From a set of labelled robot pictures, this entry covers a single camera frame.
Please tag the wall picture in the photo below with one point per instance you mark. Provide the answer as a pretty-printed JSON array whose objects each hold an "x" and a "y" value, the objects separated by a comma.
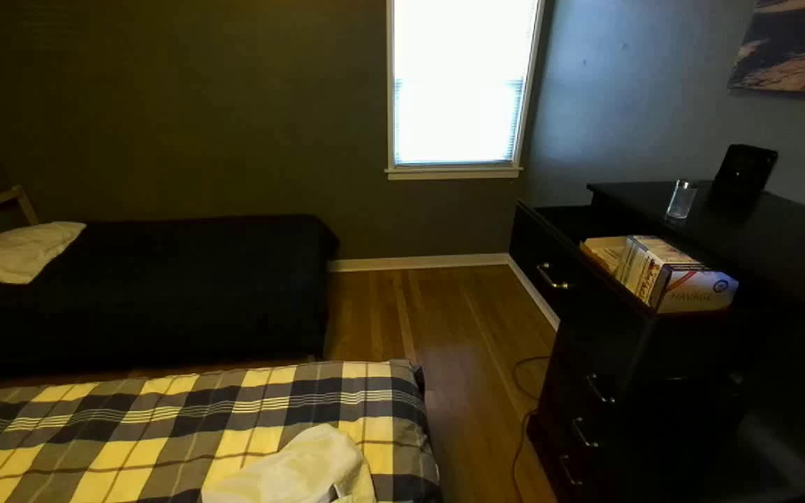
[{"x": 794, "y": 47}]

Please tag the bright white-framed window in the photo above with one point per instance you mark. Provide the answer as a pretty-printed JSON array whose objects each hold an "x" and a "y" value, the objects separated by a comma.
[{"x": 460, "y": 84}]

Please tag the black dresser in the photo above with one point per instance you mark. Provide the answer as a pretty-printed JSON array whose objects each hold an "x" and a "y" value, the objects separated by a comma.
[{"x": 774, "y": 241}]

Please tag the bed with black blanket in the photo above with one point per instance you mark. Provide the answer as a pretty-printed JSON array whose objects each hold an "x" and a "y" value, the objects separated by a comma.
[{"x": 159, "y": 290}]

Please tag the black dresser drawer with books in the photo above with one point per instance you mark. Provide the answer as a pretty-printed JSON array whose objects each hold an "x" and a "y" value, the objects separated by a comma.
[{"x": 598, "y": 312}]

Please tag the clear drinking glass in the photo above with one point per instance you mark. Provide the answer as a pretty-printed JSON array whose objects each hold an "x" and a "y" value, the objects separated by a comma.
[{"x": 681, "y": 200}]

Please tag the white pillow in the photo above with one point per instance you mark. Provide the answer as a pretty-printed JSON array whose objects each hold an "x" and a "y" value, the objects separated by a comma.
[{"x": 11, "y": 254}]

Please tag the black upright device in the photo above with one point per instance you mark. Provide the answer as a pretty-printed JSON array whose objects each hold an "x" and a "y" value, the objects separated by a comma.
[{"x": 741, "y": 177}]

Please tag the plaid bedspread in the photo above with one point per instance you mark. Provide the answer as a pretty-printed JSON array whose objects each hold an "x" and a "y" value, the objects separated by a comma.
[{"x": 95, "y": 428}]

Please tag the white crumpled cloth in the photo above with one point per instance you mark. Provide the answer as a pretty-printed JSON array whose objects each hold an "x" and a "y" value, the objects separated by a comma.
[{"x": 301, "y": 466}]

